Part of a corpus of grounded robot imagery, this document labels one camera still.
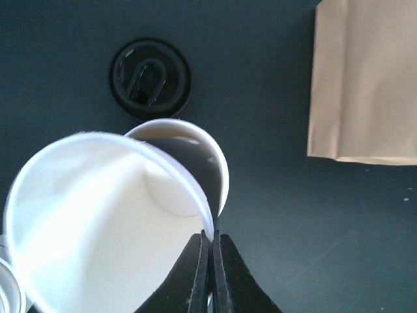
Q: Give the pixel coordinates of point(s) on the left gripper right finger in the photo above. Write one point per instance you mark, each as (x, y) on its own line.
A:
(234, 287)

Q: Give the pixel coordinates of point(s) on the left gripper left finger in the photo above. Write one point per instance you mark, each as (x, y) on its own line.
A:
(185, 288)

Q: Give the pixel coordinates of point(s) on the white paper cup stack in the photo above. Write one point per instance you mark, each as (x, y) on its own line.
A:
(95, 222)
(12, 295)

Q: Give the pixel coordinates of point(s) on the orange paper bag white handles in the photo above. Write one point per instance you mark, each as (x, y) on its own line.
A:
(363, 87)

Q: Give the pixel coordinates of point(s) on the black paper coffee cup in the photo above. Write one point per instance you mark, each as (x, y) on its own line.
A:
(196, 150)

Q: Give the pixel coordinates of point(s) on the left black lid stack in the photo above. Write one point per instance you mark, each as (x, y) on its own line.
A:
(150, 79)

